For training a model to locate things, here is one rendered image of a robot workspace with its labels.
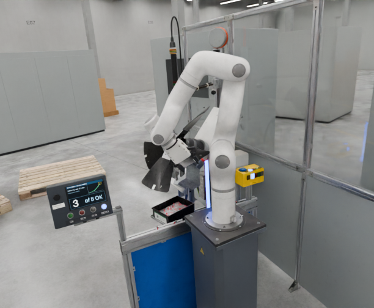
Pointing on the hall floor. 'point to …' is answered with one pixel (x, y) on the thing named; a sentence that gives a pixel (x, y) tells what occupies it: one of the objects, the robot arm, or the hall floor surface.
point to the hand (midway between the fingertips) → (190, 165)
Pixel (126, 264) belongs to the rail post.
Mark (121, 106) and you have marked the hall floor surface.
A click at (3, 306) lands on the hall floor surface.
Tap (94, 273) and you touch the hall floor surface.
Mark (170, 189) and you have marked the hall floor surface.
